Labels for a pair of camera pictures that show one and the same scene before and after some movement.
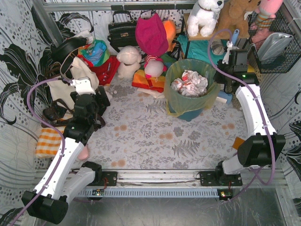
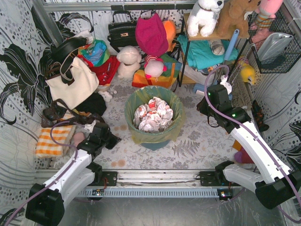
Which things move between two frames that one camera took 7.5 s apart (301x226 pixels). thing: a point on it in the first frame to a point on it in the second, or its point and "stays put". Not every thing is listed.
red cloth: (106, 72) stays put
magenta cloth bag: (151, 35) stays put
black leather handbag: (122, 34) stays put
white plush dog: (204, 15) stays put
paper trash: (191, 84) to (153, 116)
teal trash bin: (189, 108) to (158, 141)
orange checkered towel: (48, 142) stays put
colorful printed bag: (97, 52) stays put
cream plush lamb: (129, 58) stays put
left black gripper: (101, 98) to (112, 140)
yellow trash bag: (176, 102) to (138, 96)
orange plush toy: (170, 28) stays put
